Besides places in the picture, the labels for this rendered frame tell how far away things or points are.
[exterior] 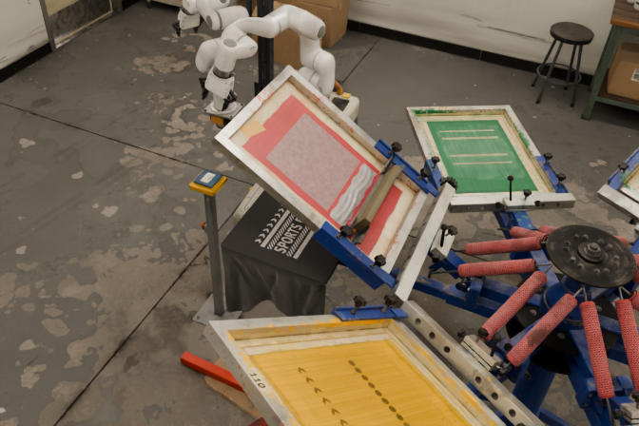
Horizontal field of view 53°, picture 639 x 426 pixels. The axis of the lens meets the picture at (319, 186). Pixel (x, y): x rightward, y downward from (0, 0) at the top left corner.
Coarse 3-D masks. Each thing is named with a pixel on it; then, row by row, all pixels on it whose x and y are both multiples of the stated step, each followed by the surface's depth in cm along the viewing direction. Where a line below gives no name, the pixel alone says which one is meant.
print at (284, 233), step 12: (276, 216) 279; (288, 216) 280; (264, 228) 273; (276, 228) 273; (288, 228) 274; (300, 228) 274; (264, 240) 268; (276, 240) 268; (288, 240) 268; (300, 240) 269; (288, 252) 263; (300, 252) 263
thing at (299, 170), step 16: (272, 128) 241; (256, 144) 233; (272, 144) 237; (288, 144) 242; (272, 160) 233; (288, 160) 237; (304, 160) 242; (288, 176) 233; (304, 176) 237; (320, 176) 242; (304, 192) 233; (320, 192) 237; (336, 192) 242; (320, 208) 233; (336, 224) 233; (384, 224) 247; (368, 240) 238
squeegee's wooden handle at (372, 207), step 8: (392, 168) 253; (400, 168) 253; (384, 176) 254; (392, 176) 248; (384, 184) 243; (392, 184) 246; (376, 192) 244; (384, 192) 240; (376, 200) 236; (368, 208) 234; (376, 208) 233; (360, 216) 235; (368, 216) 229; (360, 224) 230; (368, 224) 229
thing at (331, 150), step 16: (288, 112) 251; (304, 112) 256; (288, 128) 246; (304, 128) 251; (320, 128) 256; (304, 144) 246; (320, 144) 251; (336, 144) 256; (320, 160) 246; (336, 160) 251; (352, 160) 256; (336, 176) 246; (352, 176) 251; (368, 192) 252; (400, 192) 262; (384, 208) 252
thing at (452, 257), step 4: (432, 244) 243; (428, 252) 245; (452, 252) 246; (432, 256) 245; (448, 256) 244; (452, 256) 245; (456, 256) 247; (444, 260) 244; (448, 260) 243; (452, 260) 244; (456, 260) 246; (460, 260) 247; (448, 264) 244; (452, 264) 243; (456, 264) 244; (444, 268) 246; (448, 268) 245; (452, 268) 244; (456, 268) 243; (456, 272) 245; (452, 276) 247; (456, 276) 246
